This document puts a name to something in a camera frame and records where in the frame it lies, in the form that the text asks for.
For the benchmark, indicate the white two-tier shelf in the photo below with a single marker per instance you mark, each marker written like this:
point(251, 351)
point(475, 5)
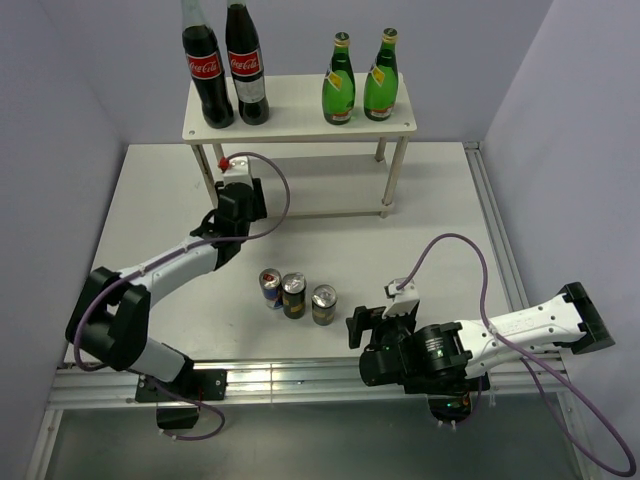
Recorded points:
point(332, 170)

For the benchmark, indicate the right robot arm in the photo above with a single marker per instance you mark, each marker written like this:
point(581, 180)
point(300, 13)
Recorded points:
point(453, 358)

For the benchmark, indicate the left cola bottle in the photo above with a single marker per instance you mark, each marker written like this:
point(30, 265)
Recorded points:
point(205, 65)

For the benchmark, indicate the blue silver energy drink can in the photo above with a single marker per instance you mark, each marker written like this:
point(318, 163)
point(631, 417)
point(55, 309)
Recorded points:
point(270, 282)

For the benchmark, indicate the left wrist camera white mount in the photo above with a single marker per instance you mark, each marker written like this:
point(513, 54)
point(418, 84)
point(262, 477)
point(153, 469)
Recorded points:
point(236, 170)

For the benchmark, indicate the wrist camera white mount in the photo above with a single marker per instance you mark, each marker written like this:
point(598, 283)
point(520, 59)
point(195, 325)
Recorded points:
point(403, 297)
point(236, 170)

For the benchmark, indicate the cola bottle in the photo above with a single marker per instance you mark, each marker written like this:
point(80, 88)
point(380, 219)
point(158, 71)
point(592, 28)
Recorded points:
point(205, 65)
point(246, 64)

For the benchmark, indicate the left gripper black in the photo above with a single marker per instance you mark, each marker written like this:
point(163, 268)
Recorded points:
point(258, 211)

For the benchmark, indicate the black yellow tonic can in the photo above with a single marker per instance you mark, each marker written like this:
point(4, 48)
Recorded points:
point(324, 299)
point(294, 295)

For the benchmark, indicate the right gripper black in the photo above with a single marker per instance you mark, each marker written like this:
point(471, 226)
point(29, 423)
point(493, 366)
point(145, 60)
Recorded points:
point(366, 318)

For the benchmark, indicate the right cola bottle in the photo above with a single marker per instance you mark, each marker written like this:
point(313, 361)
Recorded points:
point(246, 64)

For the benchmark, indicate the aluminium rail frame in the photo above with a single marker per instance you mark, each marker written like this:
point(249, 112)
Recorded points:
point(220, 320)

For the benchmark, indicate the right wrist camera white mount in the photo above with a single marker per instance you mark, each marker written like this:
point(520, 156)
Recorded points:
point(403, 297)

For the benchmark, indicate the green glass bottle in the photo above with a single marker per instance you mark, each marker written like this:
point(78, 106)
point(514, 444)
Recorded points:
point(338, 91)
point(382, 80)

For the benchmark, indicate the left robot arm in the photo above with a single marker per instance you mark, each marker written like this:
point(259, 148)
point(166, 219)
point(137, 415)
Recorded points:
point(111, 318)

